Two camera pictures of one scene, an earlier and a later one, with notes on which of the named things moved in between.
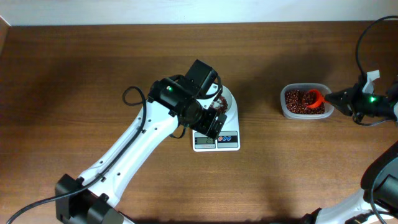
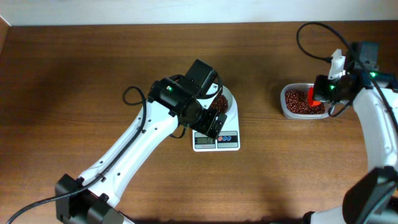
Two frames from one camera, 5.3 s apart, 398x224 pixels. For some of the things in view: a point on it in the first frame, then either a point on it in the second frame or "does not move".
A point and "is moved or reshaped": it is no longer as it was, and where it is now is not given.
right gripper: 349,97 -> 319,89
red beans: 296,101 does not move
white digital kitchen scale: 229,138 does not move
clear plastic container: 324,89 does not move
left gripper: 212,116 does not move
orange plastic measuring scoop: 320,100 is moved or reshaped
